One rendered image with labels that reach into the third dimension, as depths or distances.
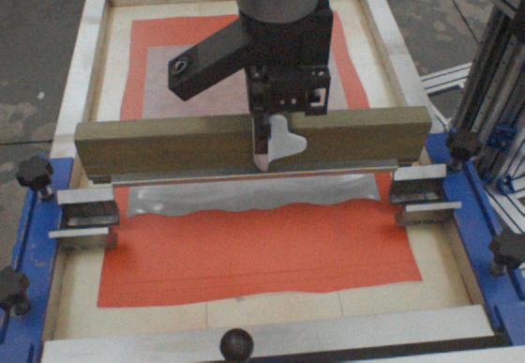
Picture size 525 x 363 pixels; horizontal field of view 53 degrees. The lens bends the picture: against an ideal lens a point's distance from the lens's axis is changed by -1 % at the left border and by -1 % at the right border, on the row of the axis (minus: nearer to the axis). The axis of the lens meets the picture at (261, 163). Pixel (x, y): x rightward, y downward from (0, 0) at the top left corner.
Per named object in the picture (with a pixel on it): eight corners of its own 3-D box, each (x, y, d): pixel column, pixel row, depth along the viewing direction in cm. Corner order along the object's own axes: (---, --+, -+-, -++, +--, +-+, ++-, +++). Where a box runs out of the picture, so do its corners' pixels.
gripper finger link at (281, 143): (307, 183, 62) (309, 118, 56) (255, 187, 61) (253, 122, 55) (303, 166, 64) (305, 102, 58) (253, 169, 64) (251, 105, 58)
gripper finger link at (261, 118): (269, 162, 57) (269, 94, 51) (255, 163, 57) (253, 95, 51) (265, 135, 61) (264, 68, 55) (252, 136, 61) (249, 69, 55)
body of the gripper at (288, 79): (326, 122, 56) (337, 25, 46) (245, 128, 55) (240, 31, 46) (315, 74, 61) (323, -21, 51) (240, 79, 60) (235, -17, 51)
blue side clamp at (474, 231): (412, 159, 83) (423, 128, 77) (443, 158, 83) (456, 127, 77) (480, 348, 63) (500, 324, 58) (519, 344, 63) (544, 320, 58)
